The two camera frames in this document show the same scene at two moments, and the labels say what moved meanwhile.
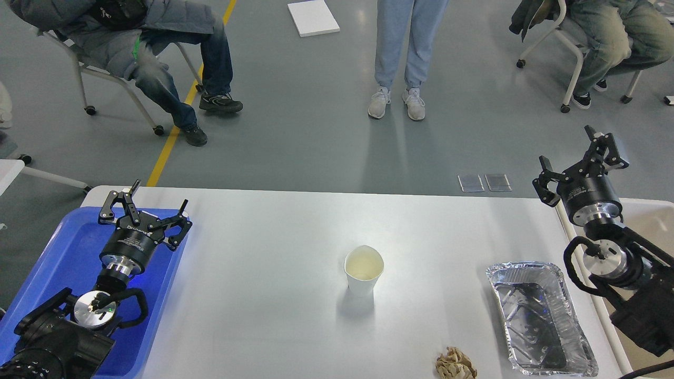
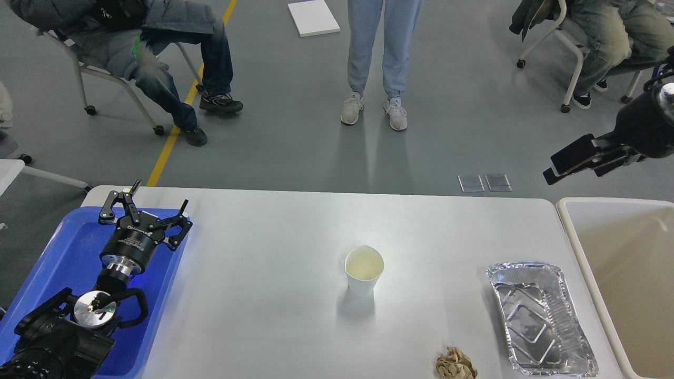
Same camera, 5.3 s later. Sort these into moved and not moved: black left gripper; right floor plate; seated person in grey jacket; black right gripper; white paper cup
Moved: black right gripper
Not moved: seated person in grey jacket; white paper cup; black left gripper; right floor plate
